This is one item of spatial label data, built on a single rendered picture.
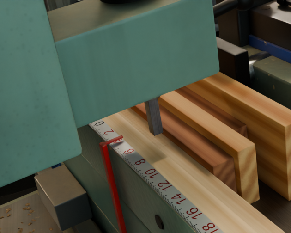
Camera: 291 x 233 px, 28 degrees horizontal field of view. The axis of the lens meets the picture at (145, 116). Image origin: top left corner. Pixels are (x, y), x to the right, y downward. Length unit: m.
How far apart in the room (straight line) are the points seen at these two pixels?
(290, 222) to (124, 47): 0.18
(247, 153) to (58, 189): 0.25
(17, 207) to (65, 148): 0.34
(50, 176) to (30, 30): 0.33
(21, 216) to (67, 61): 0.33
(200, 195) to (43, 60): 0.15
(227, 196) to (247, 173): 0.04
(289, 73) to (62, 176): 0.27
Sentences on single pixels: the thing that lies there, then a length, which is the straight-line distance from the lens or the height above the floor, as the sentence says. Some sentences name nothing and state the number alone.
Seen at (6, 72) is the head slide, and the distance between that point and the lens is 0.35.
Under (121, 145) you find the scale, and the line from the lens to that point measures 0.48.
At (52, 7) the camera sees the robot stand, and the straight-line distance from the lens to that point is 1.22.
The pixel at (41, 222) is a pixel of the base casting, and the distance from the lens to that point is 0.68.
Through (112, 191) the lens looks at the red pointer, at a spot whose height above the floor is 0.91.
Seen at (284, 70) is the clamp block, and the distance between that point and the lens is 0.56.
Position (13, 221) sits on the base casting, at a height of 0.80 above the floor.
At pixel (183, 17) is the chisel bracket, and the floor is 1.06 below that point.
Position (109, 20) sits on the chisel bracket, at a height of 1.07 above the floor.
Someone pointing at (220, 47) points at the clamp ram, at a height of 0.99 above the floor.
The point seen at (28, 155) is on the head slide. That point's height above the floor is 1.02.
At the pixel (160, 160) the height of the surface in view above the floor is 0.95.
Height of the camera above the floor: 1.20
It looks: 29 degrees down
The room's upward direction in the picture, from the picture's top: 11 degrees counter-clockwise
